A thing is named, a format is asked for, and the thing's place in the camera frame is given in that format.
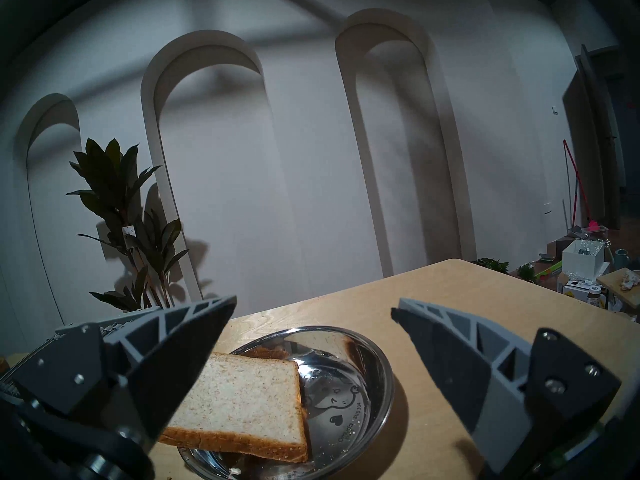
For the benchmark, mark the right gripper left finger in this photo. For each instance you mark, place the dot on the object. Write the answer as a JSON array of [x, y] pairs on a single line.
[[165, 364]]

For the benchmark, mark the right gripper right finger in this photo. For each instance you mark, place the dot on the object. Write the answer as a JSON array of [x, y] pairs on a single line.
[[460, 379]]

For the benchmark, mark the round steel plate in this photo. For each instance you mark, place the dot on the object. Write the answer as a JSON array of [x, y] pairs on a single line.
[[345, 384]]

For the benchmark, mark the slice of bread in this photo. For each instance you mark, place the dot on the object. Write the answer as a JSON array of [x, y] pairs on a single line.
[[250, 399]]

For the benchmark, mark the grey dish rack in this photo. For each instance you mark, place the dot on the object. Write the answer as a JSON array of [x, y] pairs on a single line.
[[130, 316]]

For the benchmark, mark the small bushy potted plant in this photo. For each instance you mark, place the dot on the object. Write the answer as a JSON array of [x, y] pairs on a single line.
[[492, 265]]

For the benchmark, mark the tiny potted plant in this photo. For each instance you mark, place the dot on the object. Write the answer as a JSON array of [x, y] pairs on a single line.
[[526, 273]]

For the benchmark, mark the white printed carton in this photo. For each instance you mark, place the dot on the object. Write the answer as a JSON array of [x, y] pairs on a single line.
[[575, 290]]

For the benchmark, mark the brown bottle white lid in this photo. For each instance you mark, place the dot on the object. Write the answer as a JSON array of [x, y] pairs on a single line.
[[593, 298]]

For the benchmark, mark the white open box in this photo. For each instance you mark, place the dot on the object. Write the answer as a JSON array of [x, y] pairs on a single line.
[[580, 264]]

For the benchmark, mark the wooden cutting board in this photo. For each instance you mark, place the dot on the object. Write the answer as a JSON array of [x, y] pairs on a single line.
[[622, 296]]

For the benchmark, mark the tall dark leafy plant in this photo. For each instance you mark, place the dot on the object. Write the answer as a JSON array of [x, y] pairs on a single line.
[[115, 184]]

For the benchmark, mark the crumpled white tissue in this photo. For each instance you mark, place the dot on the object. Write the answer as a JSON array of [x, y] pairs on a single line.
[[630, 280]]

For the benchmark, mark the pale green jug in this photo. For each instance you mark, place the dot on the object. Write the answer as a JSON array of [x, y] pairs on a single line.
[[621, 258]]

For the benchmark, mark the dark door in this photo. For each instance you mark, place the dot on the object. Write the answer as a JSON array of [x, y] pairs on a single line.
[[595, 149]]

